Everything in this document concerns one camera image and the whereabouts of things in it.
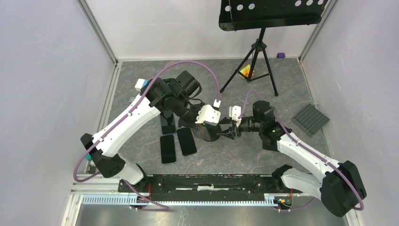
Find black round-base phone stand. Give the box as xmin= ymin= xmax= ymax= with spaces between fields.
xmin=197 ymin=124 xmax=237 ymax=142

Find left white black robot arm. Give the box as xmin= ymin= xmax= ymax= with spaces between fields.
xmin=80 ymin=71 xmax=221 ymax=192

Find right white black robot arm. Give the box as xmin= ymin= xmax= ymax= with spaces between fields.
xmin=227 ymin=101 xmax=367 ymax=217

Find black square-base phone holder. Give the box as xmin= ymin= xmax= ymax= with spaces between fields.
xmin=262 ymin=137 xmax=278 ymax=152

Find black music stand tripod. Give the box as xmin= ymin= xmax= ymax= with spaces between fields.
xmin=218 ymin=0 xmax=327 ymax=96

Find blue-edged black smartphone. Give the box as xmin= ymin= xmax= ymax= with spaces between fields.
xmin=160 ymin=113 xmax=176 ymax=135

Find orange yellow block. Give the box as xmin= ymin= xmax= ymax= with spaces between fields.
xmin=239 ymin=64 xmax=251 ymax=79

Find white and blue blocks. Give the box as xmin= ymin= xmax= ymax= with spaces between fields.
xmin=134 ymin=79 xmax=149 ymax=91

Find grey studded baseplate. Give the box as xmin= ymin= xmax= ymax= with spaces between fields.
xmin=291 ymin=104 xmax=330 ymax=137

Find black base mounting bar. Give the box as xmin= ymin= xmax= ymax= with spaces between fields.
xmin=133 ymin=174 xmax=299 ymax=202

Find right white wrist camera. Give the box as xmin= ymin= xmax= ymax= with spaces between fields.
xmin=228 ymin=105 xmax=242 ymax=127

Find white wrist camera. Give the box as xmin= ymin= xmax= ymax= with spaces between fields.
xmin=195 ymin=99 xmax=221 ymax=126
xmin=228 ymin=105 xmax=242 ymax=127

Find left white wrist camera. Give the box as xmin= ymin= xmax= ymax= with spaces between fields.
xmin=195 ymin=99 xmax=221 ymax=126

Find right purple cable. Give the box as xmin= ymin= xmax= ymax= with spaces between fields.
xmin=238 ymin=90 xmax=365 ymax=213

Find purple cable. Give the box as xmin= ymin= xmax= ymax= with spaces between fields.
xmin=72 ymin=60 xmax=221 ymax=211
xmin=238 ymin=90 xmax=365 ymax=213

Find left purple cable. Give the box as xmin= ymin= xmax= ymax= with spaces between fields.
xmin=72 ymin=60 xmax=221 ymax=211

